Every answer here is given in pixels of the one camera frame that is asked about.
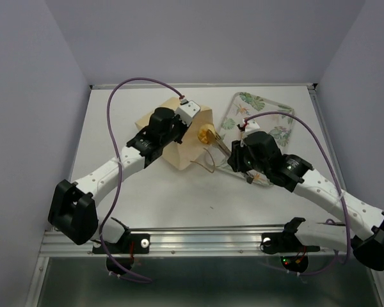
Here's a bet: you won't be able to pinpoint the brown paper bag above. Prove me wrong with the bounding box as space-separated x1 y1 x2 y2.
127 97 213 170

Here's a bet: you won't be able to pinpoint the orange fake croissant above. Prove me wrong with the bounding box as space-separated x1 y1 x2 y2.
197 124 216 145

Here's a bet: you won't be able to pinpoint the metal kitchen tongs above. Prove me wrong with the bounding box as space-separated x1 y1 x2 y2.
214 132 254 184

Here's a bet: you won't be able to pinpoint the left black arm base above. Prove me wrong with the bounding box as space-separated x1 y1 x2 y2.
92 217 150 278

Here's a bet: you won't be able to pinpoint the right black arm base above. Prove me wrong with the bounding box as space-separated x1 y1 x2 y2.
259 217 321 273

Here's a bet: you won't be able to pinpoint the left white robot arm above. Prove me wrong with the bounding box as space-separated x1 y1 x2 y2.
48 102 200 252

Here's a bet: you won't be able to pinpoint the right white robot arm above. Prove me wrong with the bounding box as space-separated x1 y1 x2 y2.
227 131 384 271

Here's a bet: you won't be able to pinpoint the floral leaf pattern tray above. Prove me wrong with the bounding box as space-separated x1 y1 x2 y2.
215 92 294 187

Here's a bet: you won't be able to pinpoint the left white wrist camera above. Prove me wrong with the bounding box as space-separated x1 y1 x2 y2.
175 98 201 127

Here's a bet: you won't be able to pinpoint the aluminium front rail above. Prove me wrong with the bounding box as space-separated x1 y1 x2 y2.
39 221 346 258

